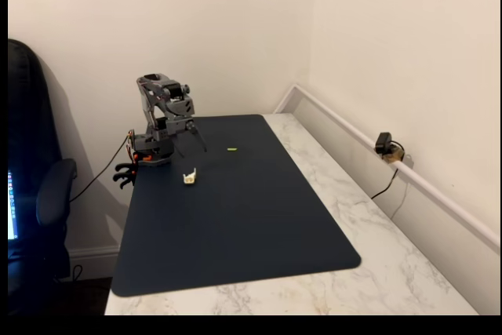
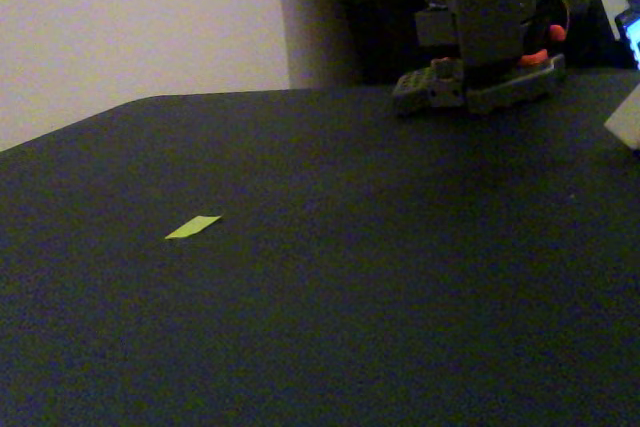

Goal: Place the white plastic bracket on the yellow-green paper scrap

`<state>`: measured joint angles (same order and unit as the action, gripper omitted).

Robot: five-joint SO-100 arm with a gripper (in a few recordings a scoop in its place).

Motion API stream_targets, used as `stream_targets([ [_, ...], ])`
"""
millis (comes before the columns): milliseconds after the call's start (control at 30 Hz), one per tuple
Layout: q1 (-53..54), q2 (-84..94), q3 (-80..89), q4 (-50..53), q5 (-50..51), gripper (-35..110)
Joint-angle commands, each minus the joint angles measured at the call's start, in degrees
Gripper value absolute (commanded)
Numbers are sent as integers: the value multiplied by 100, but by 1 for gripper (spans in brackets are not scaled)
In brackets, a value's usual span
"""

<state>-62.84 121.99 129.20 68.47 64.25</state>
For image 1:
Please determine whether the black cable on floor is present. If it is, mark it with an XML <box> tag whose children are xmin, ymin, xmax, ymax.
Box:
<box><xmin>54</xmin><ymin>264</ymin><xmax>84</xmax><ymax>283</ymax></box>

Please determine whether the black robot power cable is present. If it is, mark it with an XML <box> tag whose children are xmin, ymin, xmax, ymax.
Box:
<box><xmin>68</xmin><ymin>134</ymin><xmax>131</xmax><ymax>203</ymax></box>

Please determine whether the laptop screen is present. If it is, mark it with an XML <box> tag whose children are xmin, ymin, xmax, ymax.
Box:
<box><xmin>7</xmin><ymin>169</ymin><xmax>20</xmax><ymax>241</ymax></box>

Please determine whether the black webcam cable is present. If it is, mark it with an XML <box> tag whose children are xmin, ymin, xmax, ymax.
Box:
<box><xmin>370</xmin><ymin>140</ymin><xmax>406</xmax><ymax>200</ymax></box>

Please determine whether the white baseboard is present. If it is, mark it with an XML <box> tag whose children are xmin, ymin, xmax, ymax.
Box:
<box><xmin>66</xmin><ymin>245</ymin><xmax>121</xmax><ymax>282</ymax></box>

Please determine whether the dark desk mat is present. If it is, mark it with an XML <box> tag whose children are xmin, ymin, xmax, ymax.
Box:
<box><xmin>111</xmin><ymin>114</ymin><xmax>362</xmax><ymax>298</ymax></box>

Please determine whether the black webcam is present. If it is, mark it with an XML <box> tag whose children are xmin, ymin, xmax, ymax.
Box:
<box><xmin>375</xmin><ymin>132</ymin><xmax>393</xmax><ymax>155</ymax></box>

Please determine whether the tan webcam mount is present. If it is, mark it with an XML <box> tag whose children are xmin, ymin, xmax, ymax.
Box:
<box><xmin>383</xmin><ymin>148</ymin><xmax>406</xmax><ymax>166</ymax></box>

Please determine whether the white wall rail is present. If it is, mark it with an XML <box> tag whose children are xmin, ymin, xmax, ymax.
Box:
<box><xmin>273</xmin><ymin>83</ymin><xmax>501</xmax><ymax>252</ymax></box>

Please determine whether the black office chair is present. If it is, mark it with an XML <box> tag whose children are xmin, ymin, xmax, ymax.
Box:
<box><xmin>7</xmin><ymin>38</ymin><xmax>78</xmax><ymax>315</ymax></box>

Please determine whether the black orange table clamp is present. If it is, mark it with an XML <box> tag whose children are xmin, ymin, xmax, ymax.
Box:
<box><xmin>113</xmin><ymin>162</ymin><xmax>139</xmax><ymax>181</ymax></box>
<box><xmin>113</xmin><ymin>174</ymin><xmax>136</xmax><ymax>191</ymax></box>

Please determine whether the grey robot arm with base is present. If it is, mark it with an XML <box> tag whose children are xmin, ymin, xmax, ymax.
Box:
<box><xmin>125</xmin><ymin>73</ymin><xmax>193</xmax><ymax>169</ymax></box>

